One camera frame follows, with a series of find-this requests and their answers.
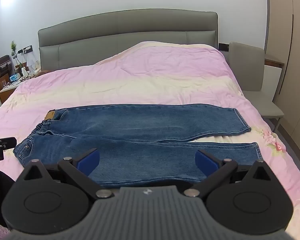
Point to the black wall socket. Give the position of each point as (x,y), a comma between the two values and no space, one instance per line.
(27,49)

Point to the black wall switch panel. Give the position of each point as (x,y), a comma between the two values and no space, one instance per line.
(223,46)

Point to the blue denim pants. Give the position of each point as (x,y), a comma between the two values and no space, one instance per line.
(140,130)

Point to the grey chair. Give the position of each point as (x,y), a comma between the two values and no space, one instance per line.
(247,65)

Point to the blue clock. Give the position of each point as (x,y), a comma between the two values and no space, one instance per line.
(14,77)

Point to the grey padded headboard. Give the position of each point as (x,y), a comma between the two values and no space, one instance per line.
(127,30)

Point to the beige wardrobe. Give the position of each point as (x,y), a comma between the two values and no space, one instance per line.
(295,67)

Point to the pink floral quilt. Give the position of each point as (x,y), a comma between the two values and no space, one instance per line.
(152,80)

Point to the wooden nightstand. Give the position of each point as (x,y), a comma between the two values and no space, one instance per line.
(5,91)

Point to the small green plant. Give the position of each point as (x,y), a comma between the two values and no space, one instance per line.
(13,48)

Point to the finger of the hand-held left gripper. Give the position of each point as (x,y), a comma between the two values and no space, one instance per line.
(5,142)

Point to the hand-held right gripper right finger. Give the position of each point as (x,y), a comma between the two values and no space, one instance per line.
(205,162)

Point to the brown fuzzy object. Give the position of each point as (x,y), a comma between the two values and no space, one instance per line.
(42,73)

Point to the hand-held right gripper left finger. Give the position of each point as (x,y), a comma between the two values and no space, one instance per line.
(89,162)

